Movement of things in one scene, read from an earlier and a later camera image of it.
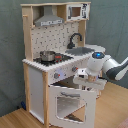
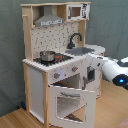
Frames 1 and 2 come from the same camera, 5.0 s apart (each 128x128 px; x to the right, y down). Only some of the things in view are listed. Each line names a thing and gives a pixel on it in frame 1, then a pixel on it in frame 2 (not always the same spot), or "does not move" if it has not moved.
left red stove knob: [56, 75] does not move
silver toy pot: [47, 55] does not move
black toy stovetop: [60, 58] does not move
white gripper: [82, 79] to [96, 60]
